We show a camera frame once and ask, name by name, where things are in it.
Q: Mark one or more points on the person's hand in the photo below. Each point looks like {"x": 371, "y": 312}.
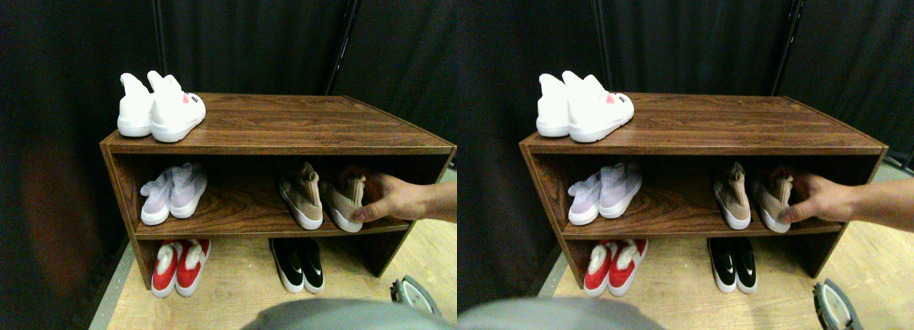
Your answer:
{"x": 396, "y": 200}
{"x": 821, "y": 200}

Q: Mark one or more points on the lilac shoe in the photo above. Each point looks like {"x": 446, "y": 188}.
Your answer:
{"x": 156, "y": 205}
{"x": 618, "y": 194}
{"x": 187, "y": 194}
{"x": 584, "y": 205}

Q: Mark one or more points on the brown shoe rack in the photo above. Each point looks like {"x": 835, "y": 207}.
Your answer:
{"x": 714, "y": 126}
{"x": 285, "y": 126}

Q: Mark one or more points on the white shoe with red mark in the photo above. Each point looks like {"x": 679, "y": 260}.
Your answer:
{"x": 171, "y": 116}
{"x": 593, "y": 116}

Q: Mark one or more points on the black shoe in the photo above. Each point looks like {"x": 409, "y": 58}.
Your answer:
{"x": 313, "y": 266}
{"x": 746, "y": 266}
{"x": 285, "y": 266}
{"x": 722, "y": 266}

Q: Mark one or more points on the beige shoe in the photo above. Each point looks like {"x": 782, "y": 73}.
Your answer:
{"x": 734, "y": 201}
{"x": 341, "y": 205}
{"x": 770, "y": 205}
{"x": 303, "y": 201}

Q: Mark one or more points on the curtain stand pole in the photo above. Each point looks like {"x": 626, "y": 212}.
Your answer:
{"x": 789, "y": 41}
{"x": 342, "y": 41}
{"x": 158, "y": 30}

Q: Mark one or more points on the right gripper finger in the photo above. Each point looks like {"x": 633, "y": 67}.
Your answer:
{"x": 835, "y": 308}
{"x": 414, "y": 296}

